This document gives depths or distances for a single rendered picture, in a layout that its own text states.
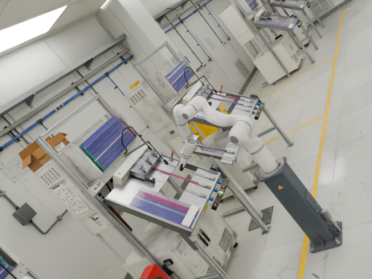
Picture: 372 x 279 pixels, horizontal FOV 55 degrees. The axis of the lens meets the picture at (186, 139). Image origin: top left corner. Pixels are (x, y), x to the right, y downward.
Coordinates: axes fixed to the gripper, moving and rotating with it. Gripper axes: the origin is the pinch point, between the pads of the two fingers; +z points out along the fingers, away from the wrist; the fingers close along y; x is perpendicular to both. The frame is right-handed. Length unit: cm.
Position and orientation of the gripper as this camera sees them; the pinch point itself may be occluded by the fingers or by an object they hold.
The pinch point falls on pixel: (181, 168)
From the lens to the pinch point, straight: 307.6
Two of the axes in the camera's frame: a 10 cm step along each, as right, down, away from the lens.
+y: -3.8, 5.3, -7.6
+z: -2.5, 7.4, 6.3
